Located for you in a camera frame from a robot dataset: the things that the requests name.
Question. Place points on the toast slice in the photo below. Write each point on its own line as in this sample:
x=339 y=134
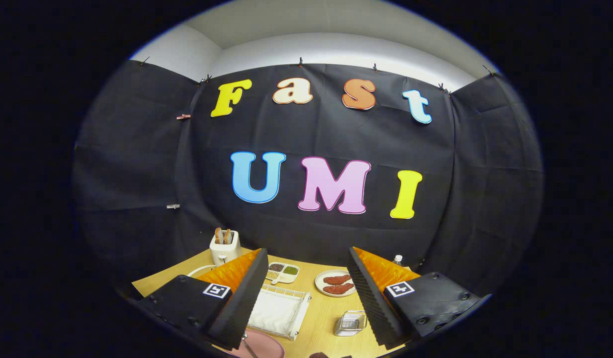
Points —
x=218 y=235
x=227 y=236

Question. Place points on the red meat piece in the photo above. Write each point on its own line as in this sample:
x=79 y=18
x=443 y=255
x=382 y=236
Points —
x=338 y=289
x=337 y=279

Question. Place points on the metal spoon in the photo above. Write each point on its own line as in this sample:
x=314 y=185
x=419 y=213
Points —
x=249 y=345

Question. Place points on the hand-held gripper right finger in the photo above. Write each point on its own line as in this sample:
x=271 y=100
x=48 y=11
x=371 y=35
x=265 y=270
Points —
x=371 y=298

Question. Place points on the pink plate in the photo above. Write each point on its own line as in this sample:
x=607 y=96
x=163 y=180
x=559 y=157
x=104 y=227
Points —
x=269 y=345

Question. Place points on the white plate with meat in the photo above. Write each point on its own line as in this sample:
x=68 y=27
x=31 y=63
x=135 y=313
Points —
x=320 y=286

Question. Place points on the white divided grain tray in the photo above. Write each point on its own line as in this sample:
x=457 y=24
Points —
x=282 y=278

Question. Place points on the green label drink bottle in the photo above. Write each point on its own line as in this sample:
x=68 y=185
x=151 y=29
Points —
x=397 y=259

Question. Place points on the black backdrop cloth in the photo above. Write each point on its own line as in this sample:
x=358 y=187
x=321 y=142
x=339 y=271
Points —
x=311 y=134

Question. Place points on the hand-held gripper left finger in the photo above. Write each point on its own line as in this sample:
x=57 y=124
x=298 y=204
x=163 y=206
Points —
x=241 y=303

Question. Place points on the white toaster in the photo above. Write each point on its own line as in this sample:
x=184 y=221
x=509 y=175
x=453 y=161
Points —
x=225 y=253

